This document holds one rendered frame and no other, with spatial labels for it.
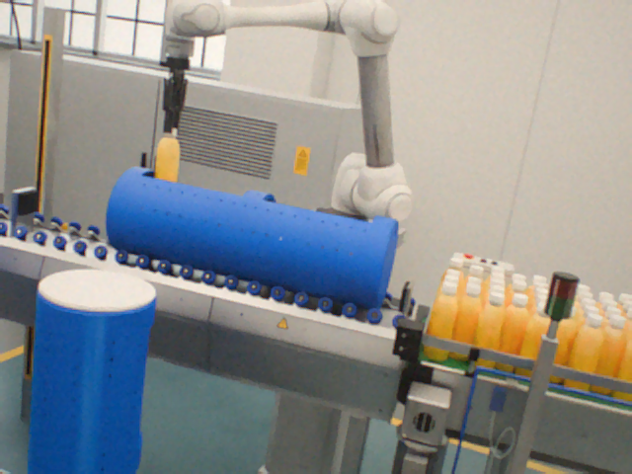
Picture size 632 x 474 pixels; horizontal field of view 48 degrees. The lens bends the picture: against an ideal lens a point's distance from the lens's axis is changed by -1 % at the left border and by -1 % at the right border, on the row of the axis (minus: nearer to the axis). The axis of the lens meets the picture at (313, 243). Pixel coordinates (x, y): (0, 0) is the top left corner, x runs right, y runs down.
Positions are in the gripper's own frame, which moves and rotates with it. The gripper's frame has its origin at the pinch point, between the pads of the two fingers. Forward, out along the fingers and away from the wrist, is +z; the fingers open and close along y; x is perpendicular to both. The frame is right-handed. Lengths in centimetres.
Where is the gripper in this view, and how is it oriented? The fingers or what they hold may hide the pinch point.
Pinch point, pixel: (172, 121)
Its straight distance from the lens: 230.1
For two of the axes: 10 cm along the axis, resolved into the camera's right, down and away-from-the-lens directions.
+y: -2.5, 2.0, -9.5
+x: 9.6, 2.0, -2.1
